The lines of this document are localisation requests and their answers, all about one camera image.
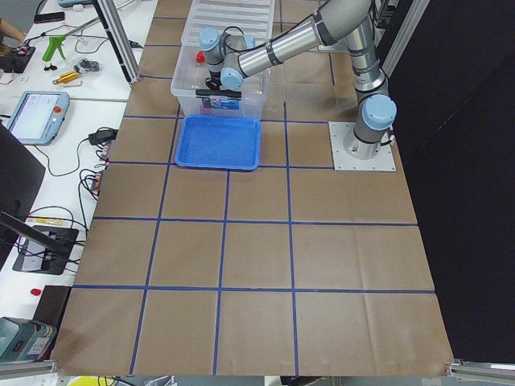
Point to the black smartphone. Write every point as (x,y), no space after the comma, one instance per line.
(49,17)

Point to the blue teach pendant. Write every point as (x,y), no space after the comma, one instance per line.
(38,116)

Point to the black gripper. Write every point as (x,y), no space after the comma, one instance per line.
(212,84)

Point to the blue plastic tray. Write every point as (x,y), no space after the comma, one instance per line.
(214,142)

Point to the clear plastic box lid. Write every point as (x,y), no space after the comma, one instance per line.
(253,17)

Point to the black box latch handle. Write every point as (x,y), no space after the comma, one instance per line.
(236,95)

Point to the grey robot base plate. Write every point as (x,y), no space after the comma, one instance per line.
(350,154)

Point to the aluminium frame post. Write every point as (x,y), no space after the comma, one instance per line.
(112,24)

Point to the green reacher grabber tool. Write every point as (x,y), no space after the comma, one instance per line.
(55,43)

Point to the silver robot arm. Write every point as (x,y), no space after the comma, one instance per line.
(233,57)

